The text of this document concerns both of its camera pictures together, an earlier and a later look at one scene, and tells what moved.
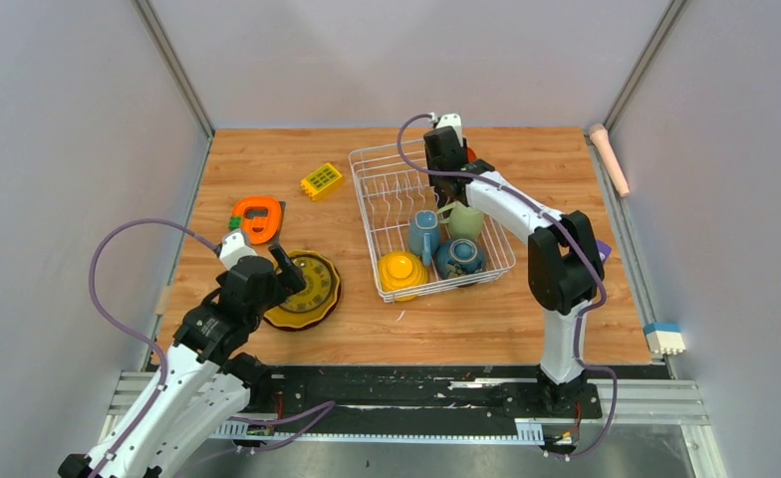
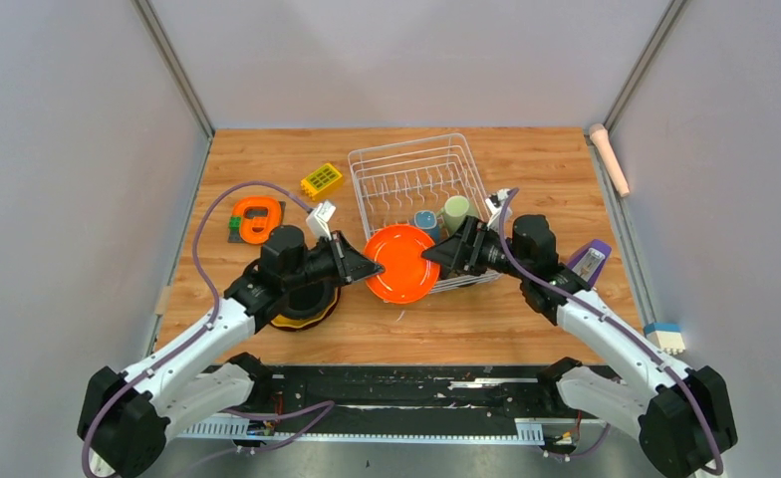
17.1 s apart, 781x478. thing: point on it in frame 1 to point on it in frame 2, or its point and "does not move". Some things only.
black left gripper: x=287 y=282 to x=350 y=264
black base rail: x=509 y=404 does not move
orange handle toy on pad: x=260 y=217 does not move
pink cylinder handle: x=600 y=135 does not move
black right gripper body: x=436 y=181 to x=491 y=251
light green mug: x=463 y=221 does not move
